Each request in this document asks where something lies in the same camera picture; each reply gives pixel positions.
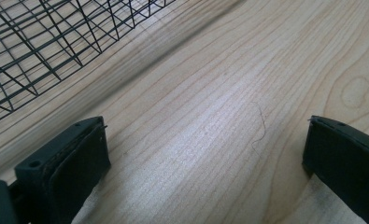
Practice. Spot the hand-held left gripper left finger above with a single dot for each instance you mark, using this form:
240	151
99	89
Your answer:
63	168

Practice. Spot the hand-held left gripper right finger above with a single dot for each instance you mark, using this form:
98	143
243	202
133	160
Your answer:
344	161

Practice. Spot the thin dark thread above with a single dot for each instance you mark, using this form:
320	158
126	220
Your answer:
264	124

